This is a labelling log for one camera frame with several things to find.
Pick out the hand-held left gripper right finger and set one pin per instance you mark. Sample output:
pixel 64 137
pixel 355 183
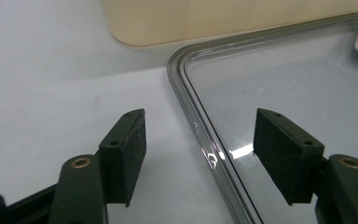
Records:
pixel 289 155

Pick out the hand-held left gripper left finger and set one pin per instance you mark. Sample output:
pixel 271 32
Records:
pixel 121 155

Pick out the clear box lid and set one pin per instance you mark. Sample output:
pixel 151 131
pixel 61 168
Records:
pixel 292 93

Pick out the cream divided storage box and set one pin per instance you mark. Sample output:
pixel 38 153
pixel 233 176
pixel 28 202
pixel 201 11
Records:
pixel 230 18

